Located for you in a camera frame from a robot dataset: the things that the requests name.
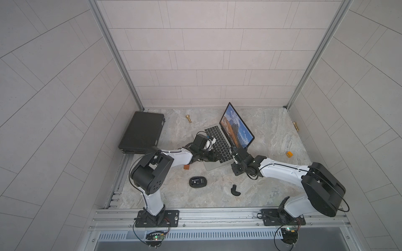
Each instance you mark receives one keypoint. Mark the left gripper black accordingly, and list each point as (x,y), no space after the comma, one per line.
(210,155)

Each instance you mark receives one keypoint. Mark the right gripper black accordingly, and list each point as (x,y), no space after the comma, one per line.
(234,168)

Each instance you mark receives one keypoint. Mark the black wireless mouse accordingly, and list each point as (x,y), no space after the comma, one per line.
(197,182)

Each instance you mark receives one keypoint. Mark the black mouse battery cover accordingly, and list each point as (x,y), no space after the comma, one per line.
(234,191)

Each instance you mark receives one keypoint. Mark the silver laptop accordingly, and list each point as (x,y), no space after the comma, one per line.
(230,133)

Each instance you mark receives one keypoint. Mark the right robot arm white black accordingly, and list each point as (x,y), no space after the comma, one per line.
(323,193)

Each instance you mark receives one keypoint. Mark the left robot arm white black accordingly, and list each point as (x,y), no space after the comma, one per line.
(148,173)

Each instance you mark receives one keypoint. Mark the gold chess piece centre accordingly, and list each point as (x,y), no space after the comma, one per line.
(188,118)

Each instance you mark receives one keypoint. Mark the small orange block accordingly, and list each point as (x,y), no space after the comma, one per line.
(289,154)

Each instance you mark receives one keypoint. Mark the black closed case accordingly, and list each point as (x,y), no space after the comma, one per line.
(143,133)

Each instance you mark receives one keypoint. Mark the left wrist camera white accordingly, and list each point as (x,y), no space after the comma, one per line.
(209,143)

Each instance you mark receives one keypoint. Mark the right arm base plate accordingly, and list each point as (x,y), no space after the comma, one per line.
(275,217)

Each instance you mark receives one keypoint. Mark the gold chess piece right wall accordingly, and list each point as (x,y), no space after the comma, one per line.
(296,126)

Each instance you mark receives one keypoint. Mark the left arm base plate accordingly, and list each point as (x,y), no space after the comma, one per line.
(145,219)

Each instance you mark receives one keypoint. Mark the right controller board with cables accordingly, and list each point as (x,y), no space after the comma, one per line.
(290,236)

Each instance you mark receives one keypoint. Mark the controller board with cables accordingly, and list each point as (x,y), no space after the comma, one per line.
(290,236)
(154,238)

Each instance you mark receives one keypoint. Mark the left controller board with cables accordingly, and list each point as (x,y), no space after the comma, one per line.
(154,238)

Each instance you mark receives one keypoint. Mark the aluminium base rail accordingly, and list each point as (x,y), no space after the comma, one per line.
(188,219)

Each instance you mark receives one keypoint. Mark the left corner aluminium post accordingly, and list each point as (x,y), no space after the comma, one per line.
(94,7)

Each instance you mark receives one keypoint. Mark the corner aluminium post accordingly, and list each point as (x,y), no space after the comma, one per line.
(94,7)
(330,32)

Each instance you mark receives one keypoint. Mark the right corner aluminium post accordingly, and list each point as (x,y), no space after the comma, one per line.
(330,32)

